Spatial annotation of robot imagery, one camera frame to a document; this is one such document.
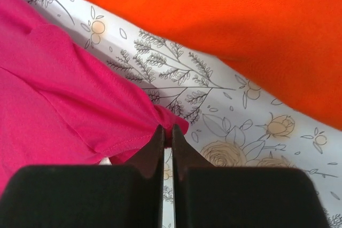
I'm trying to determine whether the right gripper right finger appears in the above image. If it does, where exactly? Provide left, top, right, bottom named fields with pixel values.
left=172, top=125, right=329, bottom=227

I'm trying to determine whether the floral table mat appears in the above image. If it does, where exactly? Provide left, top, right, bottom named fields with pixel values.
left=25, top=0, right=341, bottom=227

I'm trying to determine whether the folded orange t shirt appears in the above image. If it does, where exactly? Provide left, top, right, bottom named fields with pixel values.
left=86, top=0, right=341, bottom=129

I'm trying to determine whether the pink t shirt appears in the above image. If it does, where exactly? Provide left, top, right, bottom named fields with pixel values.
left=1, top=0, right=189, bottom=188

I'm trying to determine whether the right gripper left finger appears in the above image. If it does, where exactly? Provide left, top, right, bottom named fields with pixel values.
left=1, top=127, right=165, bottom=227

